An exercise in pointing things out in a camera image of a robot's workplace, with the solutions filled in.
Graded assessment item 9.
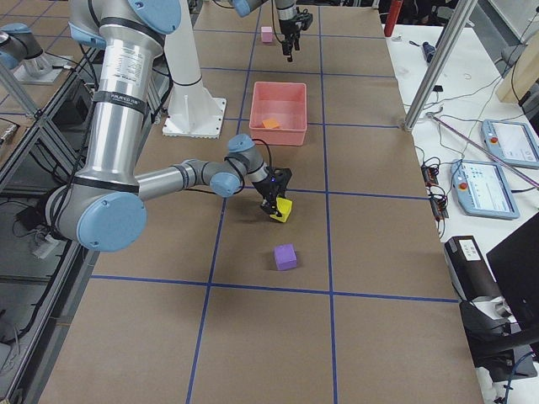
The black camera cable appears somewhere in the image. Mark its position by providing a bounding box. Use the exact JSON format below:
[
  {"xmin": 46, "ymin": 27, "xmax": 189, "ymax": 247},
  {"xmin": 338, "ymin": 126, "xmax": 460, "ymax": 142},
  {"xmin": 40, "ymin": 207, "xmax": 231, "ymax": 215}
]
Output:
[{"xmin": 222, "ymin": 138, "xmax": 275, "ymax": 195}]

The aluminium frame post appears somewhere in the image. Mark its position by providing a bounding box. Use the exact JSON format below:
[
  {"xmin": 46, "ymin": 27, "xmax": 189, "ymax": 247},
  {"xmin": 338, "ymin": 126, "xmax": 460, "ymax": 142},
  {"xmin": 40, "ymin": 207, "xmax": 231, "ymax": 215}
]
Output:
[{"xmin": 403, "ymin": 0, "xmax": 478, "ymax": 132}]

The red cylinder bottle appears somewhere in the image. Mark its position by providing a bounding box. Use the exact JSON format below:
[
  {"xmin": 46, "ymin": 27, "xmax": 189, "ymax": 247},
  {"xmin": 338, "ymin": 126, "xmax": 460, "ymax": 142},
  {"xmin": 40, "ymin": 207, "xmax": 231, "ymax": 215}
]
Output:
[{"xmin": 384, "ymin": 0, "xmax": 403, "ymax": 38}]

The black box with label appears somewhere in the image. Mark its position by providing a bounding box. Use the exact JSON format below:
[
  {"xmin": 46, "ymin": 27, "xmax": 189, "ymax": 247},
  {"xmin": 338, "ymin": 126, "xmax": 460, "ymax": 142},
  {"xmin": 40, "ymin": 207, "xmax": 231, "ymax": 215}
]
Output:
[{"xmin": 444, "ymin": 236, "xmax": 501, "ymax": 302}]

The folded blue umbrella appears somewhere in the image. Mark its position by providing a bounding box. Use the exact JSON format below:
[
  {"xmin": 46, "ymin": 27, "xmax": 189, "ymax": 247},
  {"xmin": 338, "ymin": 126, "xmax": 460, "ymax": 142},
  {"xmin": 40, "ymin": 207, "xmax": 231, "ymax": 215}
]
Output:
[{"xmin": 422, "ymin": 41, "xmax": 435, "ymax": 64}]

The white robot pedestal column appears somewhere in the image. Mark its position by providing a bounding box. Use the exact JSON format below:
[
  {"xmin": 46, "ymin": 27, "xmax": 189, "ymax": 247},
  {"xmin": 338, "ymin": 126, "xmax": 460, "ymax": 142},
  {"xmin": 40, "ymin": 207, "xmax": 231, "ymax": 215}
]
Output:
[{"xmin": 163, "ymin": 0, "xmax": 227, "ymax": 139}]

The orange foam block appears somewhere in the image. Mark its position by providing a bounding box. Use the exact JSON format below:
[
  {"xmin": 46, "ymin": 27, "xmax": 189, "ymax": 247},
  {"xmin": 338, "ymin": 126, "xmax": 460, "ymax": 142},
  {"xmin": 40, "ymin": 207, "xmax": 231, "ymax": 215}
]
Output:
[{"xmin": 262, "ymin": 118, "xmax": 280, "ymax": 129}]

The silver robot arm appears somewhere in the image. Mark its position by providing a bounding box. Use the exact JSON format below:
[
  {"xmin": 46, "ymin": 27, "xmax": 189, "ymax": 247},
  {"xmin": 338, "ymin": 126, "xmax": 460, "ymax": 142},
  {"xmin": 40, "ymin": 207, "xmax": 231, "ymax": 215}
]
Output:
[
  {"xmin": 214, "ymin": 0, "xmax": 313, "ymax": 63},
  {"xmin": 45, "ymin": 1, "xmax": 291, "ymax": 252}
]

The far teach pendant tablet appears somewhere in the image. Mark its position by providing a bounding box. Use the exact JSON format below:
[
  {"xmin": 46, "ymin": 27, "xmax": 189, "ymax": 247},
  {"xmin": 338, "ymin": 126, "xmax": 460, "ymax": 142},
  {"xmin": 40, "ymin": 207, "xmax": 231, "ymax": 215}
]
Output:
[{"xmin": 481, "ymin": 120, "xmax": 538, "ymax": 169}]

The yellow foam block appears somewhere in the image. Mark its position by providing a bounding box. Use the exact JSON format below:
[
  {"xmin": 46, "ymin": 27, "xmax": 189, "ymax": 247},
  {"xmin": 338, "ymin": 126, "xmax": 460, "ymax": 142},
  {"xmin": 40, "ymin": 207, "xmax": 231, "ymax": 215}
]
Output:
[{"xmin": 270, "ymin": 197, "xmax": 293, "ymax": 223}]

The small electronics board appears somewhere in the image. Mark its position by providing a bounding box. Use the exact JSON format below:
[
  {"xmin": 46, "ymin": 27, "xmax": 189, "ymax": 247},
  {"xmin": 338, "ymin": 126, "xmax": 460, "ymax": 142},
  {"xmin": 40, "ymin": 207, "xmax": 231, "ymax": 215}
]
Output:
[{"xmin": 421, "ymin": 163, "xmax": 449, "ymax": 221}]

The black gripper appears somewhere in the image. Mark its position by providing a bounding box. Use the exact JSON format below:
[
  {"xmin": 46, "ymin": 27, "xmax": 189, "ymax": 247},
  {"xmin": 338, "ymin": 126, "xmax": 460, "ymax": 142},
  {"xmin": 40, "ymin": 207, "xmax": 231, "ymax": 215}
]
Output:
[
  {"xmin": 279, "ymin": 17, "xmax": 300, "ymax": 56},
  {"xmin": 253, "ymin": 167, "xmax": 291, "ymax": 218}
]

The teach pendant tablet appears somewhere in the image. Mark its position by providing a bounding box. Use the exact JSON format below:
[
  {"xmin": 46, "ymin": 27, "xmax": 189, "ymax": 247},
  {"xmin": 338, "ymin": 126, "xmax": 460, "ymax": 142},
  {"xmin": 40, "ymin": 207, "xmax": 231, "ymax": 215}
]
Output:
[
  {"xmin": 481, "ymin": 120, "xmax": 538, "ymax": 169},
  {"xmin": 451, "ymin": 159, "xmax": 520, "ymax": 220}
]

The pink foam block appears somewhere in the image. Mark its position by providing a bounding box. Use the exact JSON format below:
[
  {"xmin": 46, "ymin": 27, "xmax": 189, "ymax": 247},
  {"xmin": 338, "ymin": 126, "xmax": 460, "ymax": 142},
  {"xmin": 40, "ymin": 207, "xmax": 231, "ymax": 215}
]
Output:
[{"xmin": 260, "ymin": 26, "xmax": 274, "ymax": 44}]

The black monitor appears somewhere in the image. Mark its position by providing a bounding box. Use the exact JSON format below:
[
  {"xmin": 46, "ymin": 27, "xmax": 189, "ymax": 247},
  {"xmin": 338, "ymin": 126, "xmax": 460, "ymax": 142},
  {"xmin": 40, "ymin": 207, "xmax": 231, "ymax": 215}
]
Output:
[{"xmin": 487, "ymin": 214, "xmax": 538, "ymax": 328}]

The purple foam block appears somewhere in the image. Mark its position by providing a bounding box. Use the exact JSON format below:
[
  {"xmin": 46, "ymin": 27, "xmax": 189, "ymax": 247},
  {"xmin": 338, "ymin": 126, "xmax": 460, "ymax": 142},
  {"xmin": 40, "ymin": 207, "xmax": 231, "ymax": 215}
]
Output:
[{"xmin": 274, "ymin": 243, "xmax": 297, "ymax": 271}]

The pink plastic bin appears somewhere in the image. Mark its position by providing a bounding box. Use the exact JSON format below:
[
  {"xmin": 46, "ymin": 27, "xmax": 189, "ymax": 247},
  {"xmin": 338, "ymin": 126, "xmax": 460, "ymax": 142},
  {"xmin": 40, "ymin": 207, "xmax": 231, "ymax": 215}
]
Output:
[{"xmin": 249, "ymin": 82, "xmax": 307, "ymax": 146}]

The near teach pendant tablet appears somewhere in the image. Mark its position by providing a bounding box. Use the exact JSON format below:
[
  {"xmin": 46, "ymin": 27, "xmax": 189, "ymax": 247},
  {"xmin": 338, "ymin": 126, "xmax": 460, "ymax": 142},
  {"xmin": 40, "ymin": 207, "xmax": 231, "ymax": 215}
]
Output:
[{"xmin": 451, "ymin": 159, "xmax": 520, "ymax": 220}]

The metal grabber stick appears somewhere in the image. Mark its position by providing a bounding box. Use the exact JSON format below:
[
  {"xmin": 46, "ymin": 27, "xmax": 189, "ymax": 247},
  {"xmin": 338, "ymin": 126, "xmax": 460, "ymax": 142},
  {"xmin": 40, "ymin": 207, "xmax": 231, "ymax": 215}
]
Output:
[{"xmin": 424, "ymin": 111, "xmax": 539, "ymax": 186}]

